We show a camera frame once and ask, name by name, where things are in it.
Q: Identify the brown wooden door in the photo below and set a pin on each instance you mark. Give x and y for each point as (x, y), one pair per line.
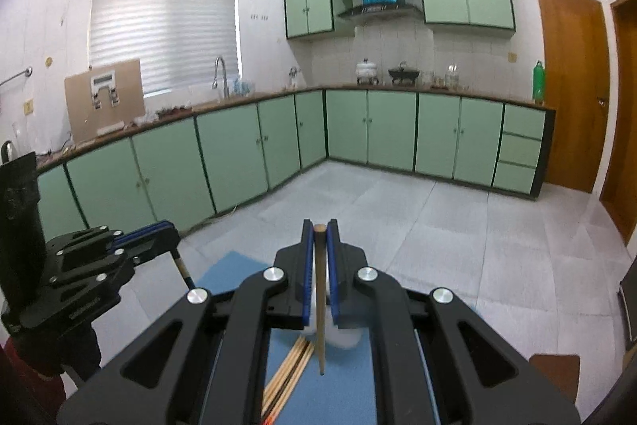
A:
(572, 81)
(624, 106)

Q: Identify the clear plastic jug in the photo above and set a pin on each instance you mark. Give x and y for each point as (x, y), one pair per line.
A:
(17, 136)

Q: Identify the white cooking pot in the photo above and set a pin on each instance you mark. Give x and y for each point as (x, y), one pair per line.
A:
(367, 69)

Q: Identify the glass jars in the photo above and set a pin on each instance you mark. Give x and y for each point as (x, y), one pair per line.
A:
(450, 79)

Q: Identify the green plastic bottle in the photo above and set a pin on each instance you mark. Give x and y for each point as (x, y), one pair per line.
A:
(538, 81)

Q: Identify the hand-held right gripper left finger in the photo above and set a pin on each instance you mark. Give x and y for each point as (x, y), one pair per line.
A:
(309, 275)

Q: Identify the metal towel bar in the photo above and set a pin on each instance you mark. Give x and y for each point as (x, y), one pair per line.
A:
(17, 76)

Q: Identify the blue mat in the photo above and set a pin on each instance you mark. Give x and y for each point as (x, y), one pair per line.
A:
(348, 385)

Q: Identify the person's left forearm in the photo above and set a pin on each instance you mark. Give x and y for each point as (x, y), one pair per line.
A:
(25, 385)

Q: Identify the bottles beside sink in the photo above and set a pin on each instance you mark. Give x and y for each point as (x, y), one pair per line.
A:
(242, 87)

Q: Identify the white window blind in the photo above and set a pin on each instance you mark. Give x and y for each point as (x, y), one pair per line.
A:
(164, 21)

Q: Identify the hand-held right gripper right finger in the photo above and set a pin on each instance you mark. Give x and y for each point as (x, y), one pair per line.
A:
(332, 285)

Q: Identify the brown cardboard piece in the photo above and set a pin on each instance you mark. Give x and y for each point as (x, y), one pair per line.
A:
(555, 377)

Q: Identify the small white tap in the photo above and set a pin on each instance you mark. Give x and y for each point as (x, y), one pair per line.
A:
(294, 77)

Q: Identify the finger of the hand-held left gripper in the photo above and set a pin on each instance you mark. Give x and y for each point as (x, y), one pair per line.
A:
(144, 228)
(154, 243)

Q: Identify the crumpled cloths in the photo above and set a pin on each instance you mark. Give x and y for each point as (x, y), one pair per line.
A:
(159, 115)

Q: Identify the green base cabinet run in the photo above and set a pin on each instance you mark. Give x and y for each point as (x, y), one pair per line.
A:
(239, 146)

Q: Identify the steel kitchen faucet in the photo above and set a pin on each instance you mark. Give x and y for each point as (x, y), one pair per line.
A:
(223, 71)

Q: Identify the black wok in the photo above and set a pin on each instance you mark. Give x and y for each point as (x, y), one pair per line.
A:
(402, 74)

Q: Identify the light wooden chopstick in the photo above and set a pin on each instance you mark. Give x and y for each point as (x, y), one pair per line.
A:
(321, 345)

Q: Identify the black cabinet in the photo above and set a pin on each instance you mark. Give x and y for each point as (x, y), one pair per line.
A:
(629, 305)

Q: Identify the brown cardboard board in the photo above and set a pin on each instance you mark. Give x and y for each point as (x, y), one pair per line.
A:
(79, 106)

